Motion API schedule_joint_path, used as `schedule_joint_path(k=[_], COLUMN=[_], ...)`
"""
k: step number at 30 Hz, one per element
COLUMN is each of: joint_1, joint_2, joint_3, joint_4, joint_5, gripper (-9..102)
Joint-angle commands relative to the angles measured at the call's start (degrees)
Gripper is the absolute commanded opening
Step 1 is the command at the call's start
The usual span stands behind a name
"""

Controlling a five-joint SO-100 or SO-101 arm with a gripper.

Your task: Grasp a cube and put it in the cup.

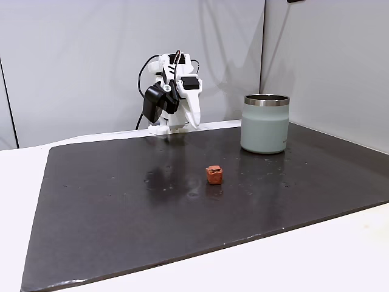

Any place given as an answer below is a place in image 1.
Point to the red cube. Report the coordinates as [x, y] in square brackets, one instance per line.
[214, 175]

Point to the pale green steel-rimmed cup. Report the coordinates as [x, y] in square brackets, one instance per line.
[264, 127]

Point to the black table mat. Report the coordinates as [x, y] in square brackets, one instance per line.
[121, 213]

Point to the black oval camera box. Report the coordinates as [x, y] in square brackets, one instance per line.
[153, 103]

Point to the black object on wall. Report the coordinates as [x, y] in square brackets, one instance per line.
[295, 1]

